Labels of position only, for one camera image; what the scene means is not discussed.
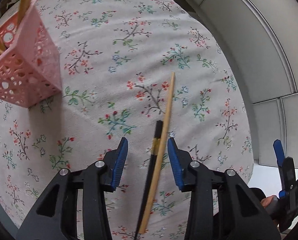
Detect person's right hand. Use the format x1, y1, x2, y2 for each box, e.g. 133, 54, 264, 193
260, 195, 277, 208

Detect white lower cabinets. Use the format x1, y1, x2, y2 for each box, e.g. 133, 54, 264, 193
185, 0, 298, 168

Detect pink perforated holder basket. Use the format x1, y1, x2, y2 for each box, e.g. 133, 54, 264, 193
0, 0, 62, 108

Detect floral tablecloth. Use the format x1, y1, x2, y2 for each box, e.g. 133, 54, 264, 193
0, 0, 253, 239

